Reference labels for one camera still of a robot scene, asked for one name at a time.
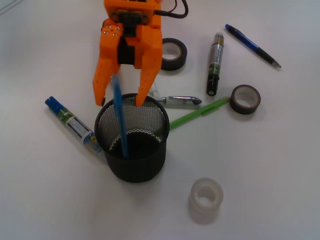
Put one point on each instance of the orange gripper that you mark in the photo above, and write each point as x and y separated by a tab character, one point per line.
131	34

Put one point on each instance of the white clear pen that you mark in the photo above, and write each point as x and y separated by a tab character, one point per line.
153	91

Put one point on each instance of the silver pen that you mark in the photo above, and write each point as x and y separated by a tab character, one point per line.
180	102

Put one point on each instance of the light blue pen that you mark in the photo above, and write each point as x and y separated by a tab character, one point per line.
119	113

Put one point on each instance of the green mechanical pencil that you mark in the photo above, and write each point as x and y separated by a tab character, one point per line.
201	112

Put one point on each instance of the black mesh pen holder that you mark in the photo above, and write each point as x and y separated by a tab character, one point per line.
147	130

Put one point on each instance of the dark blue ballpoint pen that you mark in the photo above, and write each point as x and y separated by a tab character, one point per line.
251	45

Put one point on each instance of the large black tape roll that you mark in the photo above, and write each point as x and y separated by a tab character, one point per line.
174	54

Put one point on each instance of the blue cap marker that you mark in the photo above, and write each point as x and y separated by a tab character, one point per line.
82	132

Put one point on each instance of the black cap marker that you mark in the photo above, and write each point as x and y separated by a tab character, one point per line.
214	64

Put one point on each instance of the small brown tape roll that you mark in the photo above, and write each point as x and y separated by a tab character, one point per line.
245	99

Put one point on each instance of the clear tape roll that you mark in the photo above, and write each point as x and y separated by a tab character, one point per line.
205	198

